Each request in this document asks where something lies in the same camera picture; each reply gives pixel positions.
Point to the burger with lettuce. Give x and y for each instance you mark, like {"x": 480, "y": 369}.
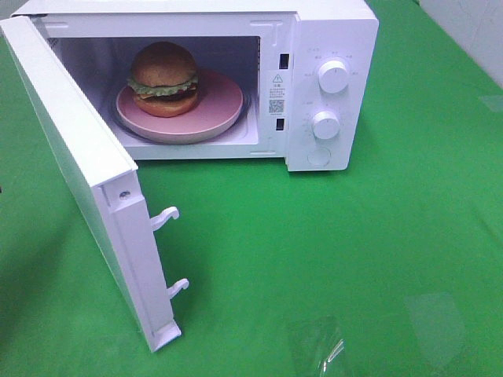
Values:
{"x": 164, "y": 79}

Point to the pink round plate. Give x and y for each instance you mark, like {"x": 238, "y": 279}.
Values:
{"x": 215, "y": 84}

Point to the white microwave oven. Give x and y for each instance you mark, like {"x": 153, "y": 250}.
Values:
{"x": 271, "y": 49}

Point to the round white door button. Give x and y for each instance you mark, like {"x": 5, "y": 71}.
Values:
{"x": 319, "y": 157}

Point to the upper white microwave knob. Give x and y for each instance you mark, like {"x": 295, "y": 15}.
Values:
{"x": 333, "y": 75}

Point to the white microwave door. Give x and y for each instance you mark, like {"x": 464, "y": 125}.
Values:
{"x": 103, "y": 180}

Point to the white partition panel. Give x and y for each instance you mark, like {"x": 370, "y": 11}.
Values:
{"x": 476, "y": 26}

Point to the white microwave knob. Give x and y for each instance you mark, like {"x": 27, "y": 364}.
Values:
{"x": 325, "y": 125}
{"x": 333, "y": 75}

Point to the lower white microwave knob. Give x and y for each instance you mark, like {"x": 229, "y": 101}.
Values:
{"x": 325, "y": 125}

